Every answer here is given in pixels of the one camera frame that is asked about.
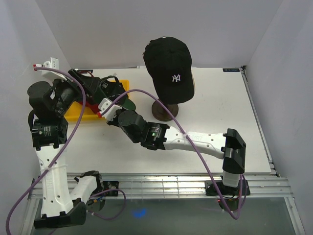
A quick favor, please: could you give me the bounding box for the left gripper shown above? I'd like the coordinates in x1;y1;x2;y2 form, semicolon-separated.
50;69;100;116

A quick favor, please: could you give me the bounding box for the dark green cap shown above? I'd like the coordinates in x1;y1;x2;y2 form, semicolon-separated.
93;75;136;111

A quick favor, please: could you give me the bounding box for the beige cap black letter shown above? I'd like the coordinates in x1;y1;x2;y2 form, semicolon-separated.
191;74;196;94

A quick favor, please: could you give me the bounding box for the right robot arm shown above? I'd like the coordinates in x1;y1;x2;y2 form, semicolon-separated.
99;106;246;194

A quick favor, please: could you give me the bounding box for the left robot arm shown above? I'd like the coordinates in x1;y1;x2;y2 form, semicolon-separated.
27;68;104;230

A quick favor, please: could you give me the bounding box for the red cap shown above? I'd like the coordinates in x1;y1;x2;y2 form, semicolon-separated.
70;101;100;120

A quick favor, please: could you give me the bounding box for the yellow plastic tray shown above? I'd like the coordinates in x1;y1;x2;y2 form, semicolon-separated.
65;80;130;122

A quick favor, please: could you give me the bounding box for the beige mannequin head stand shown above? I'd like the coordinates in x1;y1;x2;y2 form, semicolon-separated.
151;98;179;121

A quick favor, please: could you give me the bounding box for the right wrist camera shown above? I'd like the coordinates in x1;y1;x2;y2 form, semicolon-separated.
97;98;122;118

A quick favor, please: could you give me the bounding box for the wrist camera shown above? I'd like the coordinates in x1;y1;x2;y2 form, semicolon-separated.
97;98;122;118
33;57;69;81

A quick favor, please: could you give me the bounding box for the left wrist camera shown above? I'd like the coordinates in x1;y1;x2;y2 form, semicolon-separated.
33;57;69;81

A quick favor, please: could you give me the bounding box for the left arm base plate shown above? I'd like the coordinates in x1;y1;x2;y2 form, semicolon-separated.
99;181;119;197

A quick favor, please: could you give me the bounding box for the aluminium frame rail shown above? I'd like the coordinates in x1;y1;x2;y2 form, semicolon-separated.
28;172;294;200

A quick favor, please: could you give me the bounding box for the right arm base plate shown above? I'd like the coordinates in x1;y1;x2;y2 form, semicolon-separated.
204;180;251;197

